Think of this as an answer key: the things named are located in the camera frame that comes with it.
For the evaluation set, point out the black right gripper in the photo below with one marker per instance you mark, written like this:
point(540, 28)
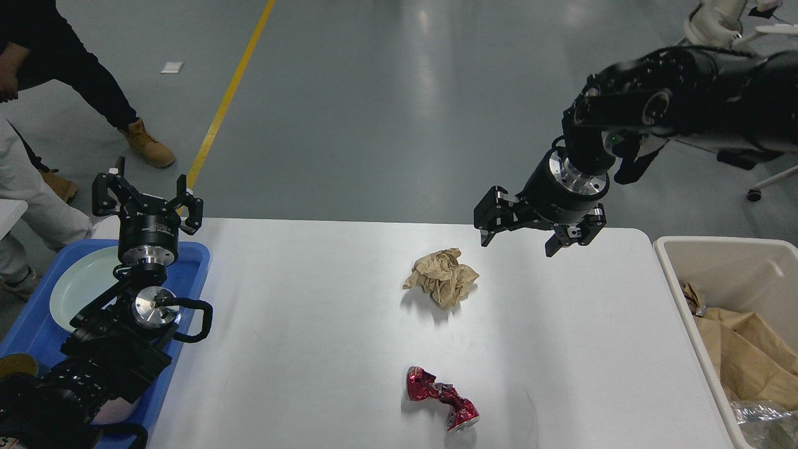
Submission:
point(557, 197)

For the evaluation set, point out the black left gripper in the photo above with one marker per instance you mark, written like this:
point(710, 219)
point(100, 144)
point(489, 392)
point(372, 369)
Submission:
point(145, 238)

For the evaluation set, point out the green plate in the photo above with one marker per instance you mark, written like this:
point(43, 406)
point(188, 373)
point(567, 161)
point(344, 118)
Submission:
point(84, 274)

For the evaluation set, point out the crushed red can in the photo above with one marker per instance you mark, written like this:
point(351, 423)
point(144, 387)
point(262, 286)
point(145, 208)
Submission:
point(421, 385)

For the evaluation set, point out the pink mug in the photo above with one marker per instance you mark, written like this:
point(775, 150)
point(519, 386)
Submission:
point(115, 411)

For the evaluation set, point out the grey mug yellow inside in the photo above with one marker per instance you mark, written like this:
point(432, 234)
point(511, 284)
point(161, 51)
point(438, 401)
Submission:
point(19, 363)

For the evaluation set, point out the large brown paper sheet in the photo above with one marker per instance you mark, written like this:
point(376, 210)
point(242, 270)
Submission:
point(751, 361)

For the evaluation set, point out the aluminium foil tray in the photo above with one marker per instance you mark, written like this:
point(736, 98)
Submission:
point(766, 424)

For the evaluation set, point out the small brown paper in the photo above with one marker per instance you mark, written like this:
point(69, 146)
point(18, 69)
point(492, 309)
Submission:
point(694, 300)

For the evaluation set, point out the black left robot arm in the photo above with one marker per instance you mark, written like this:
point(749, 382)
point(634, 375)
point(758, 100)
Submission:
point(118, 340)

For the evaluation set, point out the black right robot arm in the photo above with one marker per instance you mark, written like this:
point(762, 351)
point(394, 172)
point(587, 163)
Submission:
point(740, 106)

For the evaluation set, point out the person in grey trousers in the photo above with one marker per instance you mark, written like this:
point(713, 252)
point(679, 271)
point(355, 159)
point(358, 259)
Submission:
point(55, 222)

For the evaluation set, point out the crumpled brown paper ball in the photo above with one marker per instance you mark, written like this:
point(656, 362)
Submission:
point(443, 277)

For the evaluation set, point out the blue plastic tray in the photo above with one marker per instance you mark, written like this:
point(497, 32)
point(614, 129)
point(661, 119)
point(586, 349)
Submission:
point(37, 334)

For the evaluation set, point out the person in black clothes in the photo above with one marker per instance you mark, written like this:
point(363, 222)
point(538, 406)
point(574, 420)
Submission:
point(39, 44)

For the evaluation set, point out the beige waste bin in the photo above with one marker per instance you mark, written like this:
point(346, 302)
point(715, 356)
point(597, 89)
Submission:
point(736, 274)

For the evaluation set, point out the white office chair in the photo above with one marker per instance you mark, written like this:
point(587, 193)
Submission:
point(733, 25)

